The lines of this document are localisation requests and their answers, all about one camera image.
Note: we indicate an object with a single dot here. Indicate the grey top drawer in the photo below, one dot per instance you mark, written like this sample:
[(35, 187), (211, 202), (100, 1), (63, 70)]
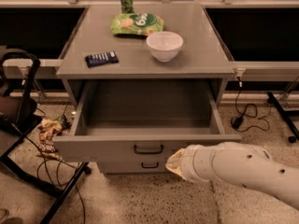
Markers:
[(137, 119)]

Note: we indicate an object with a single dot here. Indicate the grey drawer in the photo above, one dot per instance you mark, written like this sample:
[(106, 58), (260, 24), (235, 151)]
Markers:
[(131, 167), (137, 119)]

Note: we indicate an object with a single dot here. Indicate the grey bottom drawer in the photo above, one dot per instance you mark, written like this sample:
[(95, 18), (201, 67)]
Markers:
[(131, 167)]

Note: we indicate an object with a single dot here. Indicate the green chip bag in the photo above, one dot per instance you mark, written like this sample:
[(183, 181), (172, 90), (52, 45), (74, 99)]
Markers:
[(136, 24)]

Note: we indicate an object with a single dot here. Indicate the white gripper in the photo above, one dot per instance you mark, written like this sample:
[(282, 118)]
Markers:
[(191, 162)]

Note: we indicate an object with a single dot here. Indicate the black floor stand leg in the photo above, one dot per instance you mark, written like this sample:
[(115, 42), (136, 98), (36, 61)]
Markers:
[(287, 115)]

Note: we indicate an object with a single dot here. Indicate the black chair frame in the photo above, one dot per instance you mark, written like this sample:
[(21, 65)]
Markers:
[(18, 119)]

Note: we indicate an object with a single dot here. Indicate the grey drawer cabinet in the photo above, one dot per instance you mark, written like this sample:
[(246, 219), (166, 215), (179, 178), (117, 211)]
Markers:
[(201, 57)]

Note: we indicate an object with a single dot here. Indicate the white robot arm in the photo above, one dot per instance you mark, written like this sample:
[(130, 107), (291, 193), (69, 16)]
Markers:
[(242, 165)]

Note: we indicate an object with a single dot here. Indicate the white bowl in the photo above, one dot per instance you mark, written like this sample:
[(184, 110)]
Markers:
[(164, 46)]

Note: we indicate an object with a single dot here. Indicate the brown snack bag on floor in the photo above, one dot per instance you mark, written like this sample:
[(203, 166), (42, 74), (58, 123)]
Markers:
[(49, 129)]

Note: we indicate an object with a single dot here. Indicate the dark blue snack bar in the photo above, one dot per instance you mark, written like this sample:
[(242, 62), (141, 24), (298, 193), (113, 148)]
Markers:
[(99, 59)]

